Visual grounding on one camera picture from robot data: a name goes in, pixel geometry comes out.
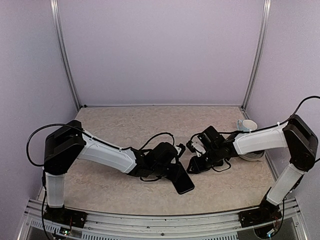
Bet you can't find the front aluminium rail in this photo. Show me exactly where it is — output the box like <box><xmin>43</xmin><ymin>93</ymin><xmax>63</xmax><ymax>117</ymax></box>
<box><xmin>16</xmin><ymin>199</ymin><xmax>311</xmax><ymax>240</ymax></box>

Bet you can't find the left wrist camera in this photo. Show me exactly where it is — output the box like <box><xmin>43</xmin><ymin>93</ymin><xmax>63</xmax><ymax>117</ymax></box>
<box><xmin>174</xmin><ymin>143</ymin><xmax>186</xmax><ymax>159</ymax></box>

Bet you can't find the white round plate stack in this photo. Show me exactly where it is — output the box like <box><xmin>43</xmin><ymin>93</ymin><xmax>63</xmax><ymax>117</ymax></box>
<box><xmin>239</xmin><ymin>150</ymin><xmax>265</xmax><ymax>162</ymax></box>

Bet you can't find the aluminium frame post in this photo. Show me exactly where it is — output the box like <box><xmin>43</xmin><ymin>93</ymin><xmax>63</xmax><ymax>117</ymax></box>
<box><xmin>50</xmin><ymin>0</ymin><xmax>81</xmax><ymax>111</ymax></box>
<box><xmin>241</xmin><ymin>0</ymin><xmax>272</xmax><ymax>112</ymax></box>

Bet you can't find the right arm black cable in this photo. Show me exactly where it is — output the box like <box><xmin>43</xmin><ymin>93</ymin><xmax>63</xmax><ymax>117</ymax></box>
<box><xmin>189</xmin><ymin>95</ymin><xmax>320</xmax><ymax>163</ymax></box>

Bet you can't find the blue cup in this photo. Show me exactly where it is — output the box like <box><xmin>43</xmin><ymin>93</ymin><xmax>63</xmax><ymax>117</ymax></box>
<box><xmin>236</xmin><ymin>119</ymin><xmax>258</xmax><ymax>132</ymax></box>

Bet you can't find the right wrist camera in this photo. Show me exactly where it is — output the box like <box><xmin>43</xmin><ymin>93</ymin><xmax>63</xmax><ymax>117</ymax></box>
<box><xmin>186</xmin><ymin>140</ymin><xmax>206</xmax><ymax>157</ymax></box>

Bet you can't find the right aluminium frame post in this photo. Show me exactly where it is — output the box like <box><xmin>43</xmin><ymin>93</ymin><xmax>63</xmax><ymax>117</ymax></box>
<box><xmin>241</xmin><ymin>0</ymin><xmax>272</xmax><ymax>112</ymax></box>

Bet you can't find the black smartphone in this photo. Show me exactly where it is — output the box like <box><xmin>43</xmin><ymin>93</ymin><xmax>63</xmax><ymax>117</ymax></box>
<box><xmin>173</xmin><ymin>171</ymin><xmax>195</xmax><ymax>195</ymax></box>

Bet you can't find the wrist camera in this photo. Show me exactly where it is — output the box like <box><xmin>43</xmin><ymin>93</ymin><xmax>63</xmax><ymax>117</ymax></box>
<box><xmin>174</xmin><ymin>143</ymin><xmax>186</xmax><ymax>159</ymax></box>
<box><xmin>186</xmin><ymin>140</ymin><xmax>206</xmax><ymax>157</ymax></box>

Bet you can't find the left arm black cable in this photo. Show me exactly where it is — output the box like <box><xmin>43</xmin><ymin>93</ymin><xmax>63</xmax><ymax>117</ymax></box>
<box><xmin>25</xmin><ymin>124</ymin><xmax>176</xmax><ymax>182</ymax></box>

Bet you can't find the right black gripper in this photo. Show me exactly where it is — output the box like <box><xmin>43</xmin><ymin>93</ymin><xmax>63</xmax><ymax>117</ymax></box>
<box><xmin>186</xmin><ymin>146</ymin><xmax>221</xmax><ymax>174</ymax></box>

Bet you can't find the left aluminium frame post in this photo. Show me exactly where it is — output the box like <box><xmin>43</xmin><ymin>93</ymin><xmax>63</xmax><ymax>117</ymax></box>
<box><xmin>50</xmin><ymin>0</ymin><xmax>81</xmax><ymax>111</ymax></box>

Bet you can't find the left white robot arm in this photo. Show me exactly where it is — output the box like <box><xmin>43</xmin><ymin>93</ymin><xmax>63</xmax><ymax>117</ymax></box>
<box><xmin>43</xmin><ymin>120</ymin><xmax>194</xmax><ymax>223</ymax></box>

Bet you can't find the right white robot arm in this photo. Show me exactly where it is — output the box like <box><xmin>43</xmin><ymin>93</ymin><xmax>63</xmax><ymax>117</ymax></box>
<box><xmin>187</xmin><ymin>114</ymin><xmax>319</xmax><ymax>222</ymax></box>

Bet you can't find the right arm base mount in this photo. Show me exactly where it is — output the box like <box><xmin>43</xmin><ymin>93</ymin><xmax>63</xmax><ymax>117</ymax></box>
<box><xmin>238</xmin><ymin>197</ymin><xmax>282</xmax><ymax>228</ymax></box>

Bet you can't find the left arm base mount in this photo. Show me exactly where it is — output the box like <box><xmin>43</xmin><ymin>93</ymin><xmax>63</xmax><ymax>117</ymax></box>
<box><xmin>43</xmin><ymin>205</ymin><xmax>88</xmax><ymax>229</ymax></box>

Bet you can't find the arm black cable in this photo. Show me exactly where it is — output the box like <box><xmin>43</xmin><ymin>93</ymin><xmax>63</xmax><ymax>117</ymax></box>
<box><xmin>25</xmin><ymin>124</ymin><xmax>176</xmax><ymax>182</ymax></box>
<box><xmin>189</xmin><ymin>95</ymin><xmax>320</xmax><ymax>163</ymax></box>

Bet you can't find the black phone case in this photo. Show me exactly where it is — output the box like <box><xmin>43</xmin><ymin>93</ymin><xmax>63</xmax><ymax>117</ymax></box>
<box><xmin>171</xmin><ymin>167</ymin><xmax>195</xmax><ymax>195</ymax></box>

